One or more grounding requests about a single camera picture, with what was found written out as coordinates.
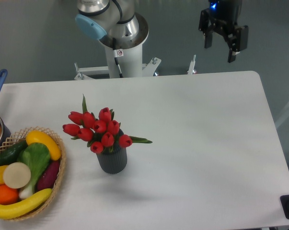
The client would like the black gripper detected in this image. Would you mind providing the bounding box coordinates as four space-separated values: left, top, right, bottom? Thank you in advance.
198 0 249 63

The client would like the red tulip bouquet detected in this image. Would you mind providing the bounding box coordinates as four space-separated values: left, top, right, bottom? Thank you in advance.
62 97 152 155

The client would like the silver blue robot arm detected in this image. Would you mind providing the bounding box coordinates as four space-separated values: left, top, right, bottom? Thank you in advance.
75 0 249 63

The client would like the dark grey ribbed vase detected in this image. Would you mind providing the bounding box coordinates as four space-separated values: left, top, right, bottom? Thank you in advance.
96 129 127 174

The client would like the green bok choy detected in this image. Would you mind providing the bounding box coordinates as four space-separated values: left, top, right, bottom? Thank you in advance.
17 143 50 200

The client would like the purple sweet potato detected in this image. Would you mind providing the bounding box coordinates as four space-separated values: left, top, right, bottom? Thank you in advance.
36 161 60 191

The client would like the woven wicker basket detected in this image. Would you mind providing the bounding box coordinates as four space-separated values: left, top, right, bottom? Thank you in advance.
0 126 66 221

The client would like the dark green cucumber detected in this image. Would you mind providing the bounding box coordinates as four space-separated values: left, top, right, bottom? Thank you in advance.
0 140 28 166

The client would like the orange fruit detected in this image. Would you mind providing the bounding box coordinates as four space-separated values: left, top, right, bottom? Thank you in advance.
0 184 19 205

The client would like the yellow banana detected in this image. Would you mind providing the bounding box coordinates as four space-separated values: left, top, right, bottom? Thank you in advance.
0 188 52 219

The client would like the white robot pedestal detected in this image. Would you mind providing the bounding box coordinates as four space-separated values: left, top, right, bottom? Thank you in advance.
74 45 197 81

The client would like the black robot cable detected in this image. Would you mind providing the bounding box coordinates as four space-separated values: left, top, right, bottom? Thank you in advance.
112 38 124 79

